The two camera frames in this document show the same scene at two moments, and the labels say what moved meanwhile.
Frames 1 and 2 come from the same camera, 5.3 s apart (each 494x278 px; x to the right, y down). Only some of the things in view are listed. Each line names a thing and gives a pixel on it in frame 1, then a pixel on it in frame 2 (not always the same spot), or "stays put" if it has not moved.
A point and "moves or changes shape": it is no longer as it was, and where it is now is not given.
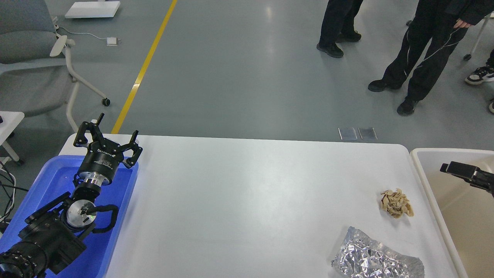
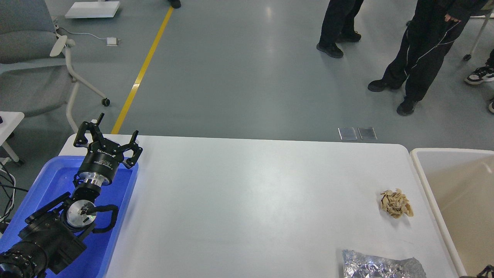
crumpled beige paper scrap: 396,204 stays put
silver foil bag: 360,257 moves or changes shape
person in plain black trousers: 338,26 stays put
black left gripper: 101,160 stays put
